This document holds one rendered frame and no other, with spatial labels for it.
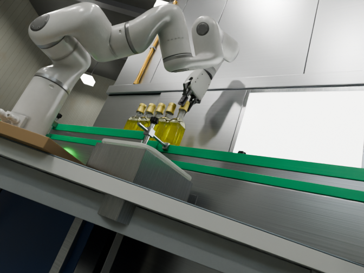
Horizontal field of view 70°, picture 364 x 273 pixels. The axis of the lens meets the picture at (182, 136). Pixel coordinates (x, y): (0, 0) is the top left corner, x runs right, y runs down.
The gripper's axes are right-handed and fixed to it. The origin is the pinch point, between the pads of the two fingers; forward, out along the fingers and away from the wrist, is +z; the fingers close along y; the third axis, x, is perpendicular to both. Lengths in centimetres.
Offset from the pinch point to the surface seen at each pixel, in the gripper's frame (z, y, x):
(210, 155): 16.2, 4.5, 26.0
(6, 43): -79, -141, -991
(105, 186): 38, 37, 30
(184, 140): 11.3, -11.9, 0.2
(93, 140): 32.0, 13.7, -17.6
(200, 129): 4.1, -11.8, 4.0
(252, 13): -66, -15, -9
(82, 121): -2, -533, -995
